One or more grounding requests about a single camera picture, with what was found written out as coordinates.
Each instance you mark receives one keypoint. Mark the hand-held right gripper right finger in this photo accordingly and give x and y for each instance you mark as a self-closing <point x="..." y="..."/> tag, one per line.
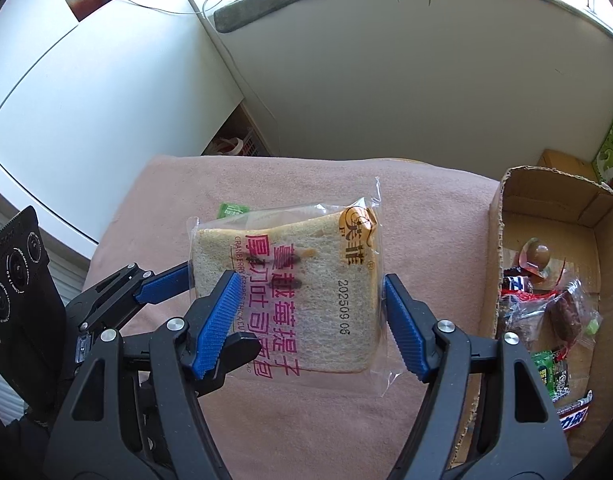
<point x="409" y="330"/>

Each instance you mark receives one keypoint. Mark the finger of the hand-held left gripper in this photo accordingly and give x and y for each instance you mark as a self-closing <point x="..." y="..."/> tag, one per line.
<point x="164" y="285"/>

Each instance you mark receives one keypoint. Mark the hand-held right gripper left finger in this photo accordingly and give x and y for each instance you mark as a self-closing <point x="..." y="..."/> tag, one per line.
<point x="214" y="330"/>

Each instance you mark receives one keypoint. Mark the bread slice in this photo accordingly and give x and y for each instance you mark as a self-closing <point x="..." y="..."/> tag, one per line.
<point x="306" y="280"/>

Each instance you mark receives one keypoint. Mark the chocolate muffin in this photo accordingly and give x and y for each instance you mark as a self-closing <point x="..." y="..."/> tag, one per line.
<point x="566" y="312"/>

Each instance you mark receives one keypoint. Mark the brown cardboard box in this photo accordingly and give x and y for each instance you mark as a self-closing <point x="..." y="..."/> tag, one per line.
<point x="551" y="200"/>

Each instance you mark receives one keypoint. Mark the pink blanket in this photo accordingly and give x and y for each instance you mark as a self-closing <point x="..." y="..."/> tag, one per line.
<point x="161" y="200"/>

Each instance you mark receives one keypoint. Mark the bright green snack packet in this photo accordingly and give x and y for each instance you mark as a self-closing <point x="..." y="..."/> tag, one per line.
<point x="234" y="209"/>

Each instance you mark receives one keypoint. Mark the dark green snack packet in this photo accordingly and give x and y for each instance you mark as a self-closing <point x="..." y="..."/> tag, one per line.
<point x="541" y="367"/>

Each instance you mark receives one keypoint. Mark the clear jelly cup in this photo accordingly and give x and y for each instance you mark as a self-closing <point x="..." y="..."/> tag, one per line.
<point x="535" y="257"/>

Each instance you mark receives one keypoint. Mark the white plastic basket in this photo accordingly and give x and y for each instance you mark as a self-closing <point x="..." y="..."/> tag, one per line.
<point x="247" y="144"/>

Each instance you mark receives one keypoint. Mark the green jelly candy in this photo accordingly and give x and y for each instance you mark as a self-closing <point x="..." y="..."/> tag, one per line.
<point x="592" y="325"/>

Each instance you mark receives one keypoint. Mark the white cabinet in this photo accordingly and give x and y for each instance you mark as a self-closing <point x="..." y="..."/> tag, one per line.
<point x="111" y="100"/>

